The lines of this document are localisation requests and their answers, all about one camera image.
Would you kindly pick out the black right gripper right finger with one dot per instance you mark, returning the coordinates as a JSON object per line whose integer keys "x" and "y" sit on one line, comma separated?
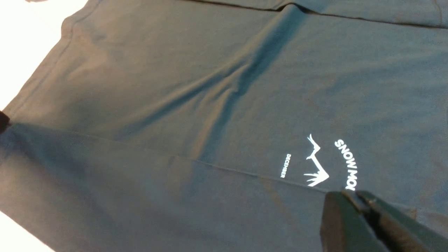
{"x": 396, "y": 230}

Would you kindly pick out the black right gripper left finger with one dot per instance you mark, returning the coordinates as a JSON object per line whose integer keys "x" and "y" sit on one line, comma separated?
{"x": 344, "y": 228}

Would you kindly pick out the dark gray long-sleeve shirt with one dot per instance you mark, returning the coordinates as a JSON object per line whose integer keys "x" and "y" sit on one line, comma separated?
{"x": 220, "y": 125}

